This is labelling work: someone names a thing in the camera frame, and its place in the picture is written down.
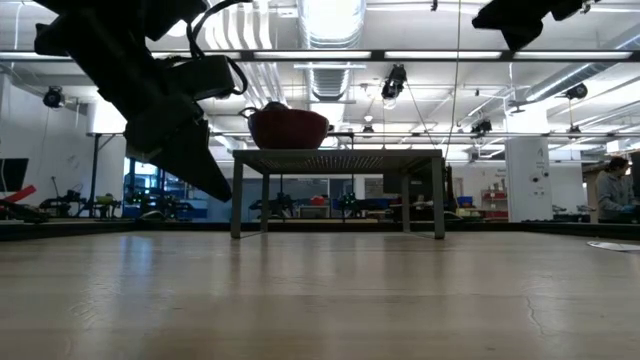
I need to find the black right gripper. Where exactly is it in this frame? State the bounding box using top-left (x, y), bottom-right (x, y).
top-left (471, 0), bottom-right (599, 52)

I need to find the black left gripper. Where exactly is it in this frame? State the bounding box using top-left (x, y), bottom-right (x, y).
top-left (69, 42), bottom-right (234, 204)

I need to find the red bowl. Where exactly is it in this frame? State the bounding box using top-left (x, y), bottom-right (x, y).
top-left (238, 105), bottom-right (335, 151)

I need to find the grey perforated metal shelf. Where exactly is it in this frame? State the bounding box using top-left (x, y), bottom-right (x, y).
top-left (230, 148), bottom-right (447, 240)

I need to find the black overhead beam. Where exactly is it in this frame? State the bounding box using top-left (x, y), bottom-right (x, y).
top-left (0, 48), bottom-right (640, 64)

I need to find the white pillar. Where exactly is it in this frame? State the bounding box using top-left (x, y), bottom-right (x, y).
top-left (504, 136), bottom-right (554, 224)

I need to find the red bar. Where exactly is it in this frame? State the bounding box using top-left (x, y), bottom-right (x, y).
top-left (4, 184), bottom-right (39, 205)

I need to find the person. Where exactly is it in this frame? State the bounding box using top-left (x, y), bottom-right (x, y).
top-left (596, 156), bottom-right (640, 225)

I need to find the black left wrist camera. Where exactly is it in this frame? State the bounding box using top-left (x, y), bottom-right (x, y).
top-left (167, 54), bottom-right (237, 102)

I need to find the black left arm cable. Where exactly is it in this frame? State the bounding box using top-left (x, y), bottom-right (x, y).
top-left (185, 0), bottom-right (250, 96)

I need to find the black wall monitor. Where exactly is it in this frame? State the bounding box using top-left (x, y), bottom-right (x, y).
top-left (0, 157), bottom-right (30, 194)

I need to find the silver ventilation duct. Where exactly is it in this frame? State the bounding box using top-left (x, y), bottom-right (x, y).
top-left (297, 0), bottom-right (369, 101)

